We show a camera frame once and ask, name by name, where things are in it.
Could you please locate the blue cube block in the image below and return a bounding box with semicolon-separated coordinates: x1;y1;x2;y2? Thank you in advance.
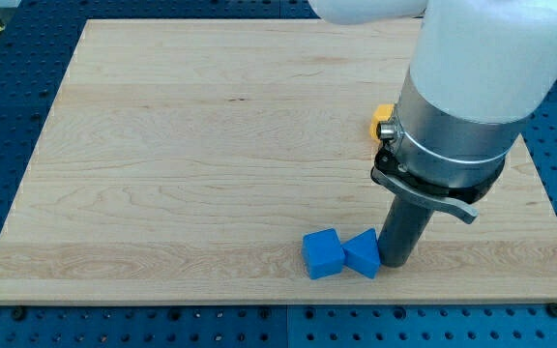
302;228;345;279

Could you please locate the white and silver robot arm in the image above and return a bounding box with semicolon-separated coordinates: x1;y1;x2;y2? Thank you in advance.
309;0;557;188

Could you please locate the blue triangular block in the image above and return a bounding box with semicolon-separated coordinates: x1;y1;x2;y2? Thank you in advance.
342;228;381;279

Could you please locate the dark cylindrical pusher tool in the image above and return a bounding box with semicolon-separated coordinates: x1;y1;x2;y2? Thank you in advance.
377;195;433;268

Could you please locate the light wooden board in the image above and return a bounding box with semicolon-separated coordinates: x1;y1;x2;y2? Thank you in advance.
0;18;557;305

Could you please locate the black and silver clamp lever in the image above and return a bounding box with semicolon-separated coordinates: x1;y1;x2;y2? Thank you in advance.
370;122;505;224

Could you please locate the yellow hexagon block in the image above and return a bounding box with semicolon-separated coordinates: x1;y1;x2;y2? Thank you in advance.
369;104;396;142

